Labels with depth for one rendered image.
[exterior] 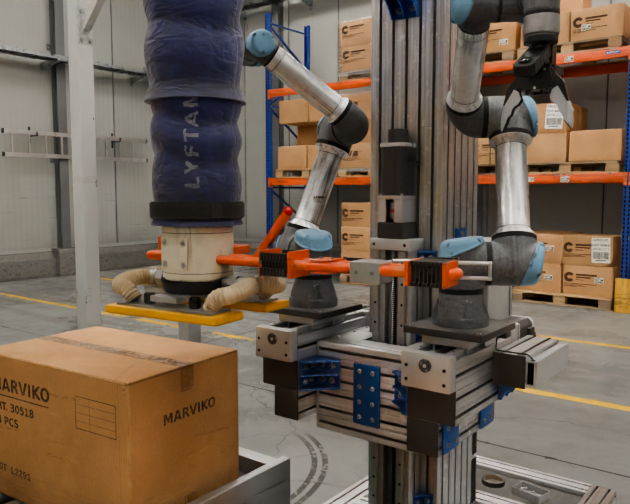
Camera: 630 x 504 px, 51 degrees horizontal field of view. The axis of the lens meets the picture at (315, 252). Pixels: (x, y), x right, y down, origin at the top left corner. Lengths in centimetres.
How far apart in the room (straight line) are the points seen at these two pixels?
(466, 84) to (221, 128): 65
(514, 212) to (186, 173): 85
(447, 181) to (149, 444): 109
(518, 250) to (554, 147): 690
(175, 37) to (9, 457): 122
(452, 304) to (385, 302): 30
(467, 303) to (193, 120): 82
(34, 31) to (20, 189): 251
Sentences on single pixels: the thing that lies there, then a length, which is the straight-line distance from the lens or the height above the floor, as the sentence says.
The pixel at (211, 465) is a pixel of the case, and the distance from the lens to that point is 191.
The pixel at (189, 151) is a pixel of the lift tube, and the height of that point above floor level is 148.
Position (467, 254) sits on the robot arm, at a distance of 175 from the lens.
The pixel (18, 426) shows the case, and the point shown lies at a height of 76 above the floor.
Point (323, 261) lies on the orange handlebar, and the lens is 140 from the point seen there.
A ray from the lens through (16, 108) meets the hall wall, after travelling 1155.
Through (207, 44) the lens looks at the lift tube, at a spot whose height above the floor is 171.
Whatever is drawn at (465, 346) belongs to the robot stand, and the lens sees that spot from 173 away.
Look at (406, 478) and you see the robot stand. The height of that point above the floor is 54.
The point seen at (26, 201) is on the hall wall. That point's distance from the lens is 1153.
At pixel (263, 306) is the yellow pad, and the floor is 112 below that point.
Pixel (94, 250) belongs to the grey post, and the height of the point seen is 98.
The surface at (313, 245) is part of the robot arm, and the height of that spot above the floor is 123.
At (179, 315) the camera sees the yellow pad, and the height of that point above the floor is 112.
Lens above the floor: 139
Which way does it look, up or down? 5 degrees down
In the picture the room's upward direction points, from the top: straight up
